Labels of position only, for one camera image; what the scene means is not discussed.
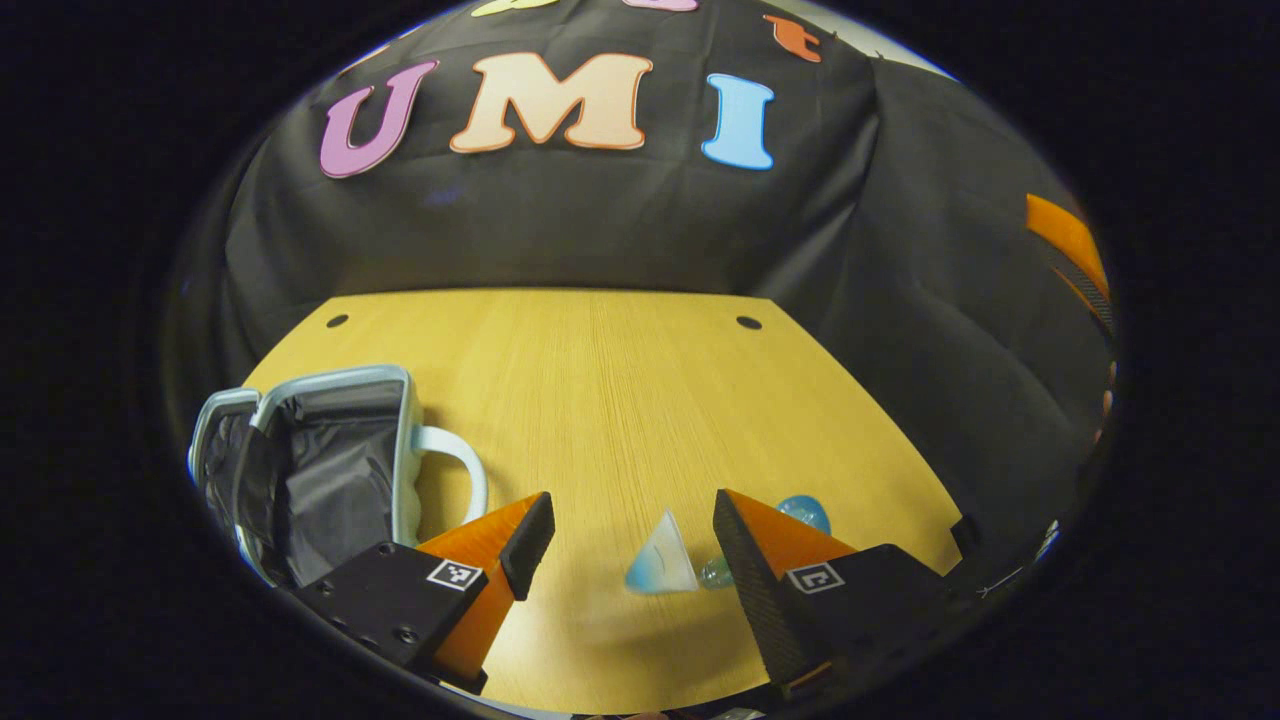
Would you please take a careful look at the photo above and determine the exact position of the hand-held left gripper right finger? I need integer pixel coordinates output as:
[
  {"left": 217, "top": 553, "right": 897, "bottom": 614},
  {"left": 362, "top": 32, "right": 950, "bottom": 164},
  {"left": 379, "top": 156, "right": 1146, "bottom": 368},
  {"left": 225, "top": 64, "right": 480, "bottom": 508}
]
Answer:
[{"left": 712, "top": 488, "right": 986, "bottom": 701}]

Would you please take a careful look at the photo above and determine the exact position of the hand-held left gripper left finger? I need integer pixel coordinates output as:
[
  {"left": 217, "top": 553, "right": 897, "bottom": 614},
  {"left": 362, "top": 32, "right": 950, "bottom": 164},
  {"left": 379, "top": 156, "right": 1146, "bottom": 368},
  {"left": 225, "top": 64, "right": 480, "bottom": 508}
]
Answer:
[{"left": 290, "top": 490, "right": 557, "bottom": 696}]

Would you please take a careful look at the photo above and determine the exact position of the pale blue suitcase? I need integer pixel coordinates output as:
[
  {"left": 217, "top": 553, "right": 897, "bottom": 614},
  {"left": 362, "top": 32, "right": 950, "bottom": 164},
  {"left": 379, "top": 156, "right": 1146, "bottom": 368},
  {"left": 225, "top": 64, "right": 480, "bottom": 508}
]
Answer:
[{"left": 187, "top": 363, "right": 489, "bottom": 591}]

